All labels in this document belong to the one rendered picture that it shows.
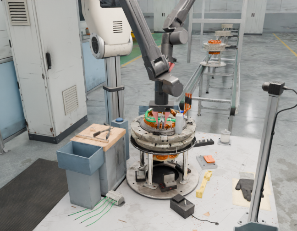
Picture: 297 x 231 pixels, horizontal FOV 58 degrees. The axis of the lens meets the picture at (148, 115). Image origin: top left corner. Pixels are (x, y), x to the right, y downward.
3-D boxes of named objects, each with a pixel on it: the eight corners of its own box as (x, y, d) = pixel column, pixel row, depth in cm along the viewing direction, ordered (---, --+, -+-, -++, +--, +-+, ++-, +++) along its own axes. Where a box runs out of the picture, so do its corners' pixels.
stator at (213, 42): (211, 52, 419) (212, 38, 411) (224, 53, 404) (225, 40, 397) (203, 53, 404) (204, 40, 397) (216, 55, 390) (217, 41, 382)
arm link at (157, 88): (162, 74, 111) (151, 75, 108) (173, 76, 106) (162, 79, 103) (162, 90, 114) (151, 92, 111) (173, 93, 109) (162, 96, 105)
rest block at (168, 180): (162, 182, 135) (162, 173, 133) (172, 179, 137) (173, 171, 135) (165, 187, 131) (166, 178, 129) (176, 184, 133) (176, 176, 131)
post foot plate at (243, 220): (237, 222, 115) (237, 221, 115) (245, 211, 121) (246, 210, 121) (257, 234, 109) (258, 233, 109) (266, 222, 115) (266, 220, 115)
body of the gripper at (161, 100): (173, 110, 109) (174, 92, 106) (148, 109, 110) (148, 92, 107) (173, 105, 115) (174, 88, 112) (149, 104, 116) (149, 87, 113)
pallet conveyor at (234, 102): (233, 178, 274) (242, 105, 244) (173, 168, 292) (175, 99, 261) (239, 45, 1133) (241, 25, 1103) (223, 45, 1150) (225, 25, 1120)
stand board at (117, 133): (105, 151, 120) (105, 146, 119) (70, 144, 126) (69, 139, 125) (125, 133, 137) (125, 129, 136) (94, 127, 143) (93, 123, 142)
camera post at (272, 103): (246, 222, 115) (268, 94, 93) (249, 218, 117) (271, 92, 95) (253, 226, 113) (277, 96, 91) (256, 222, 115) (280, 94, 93)
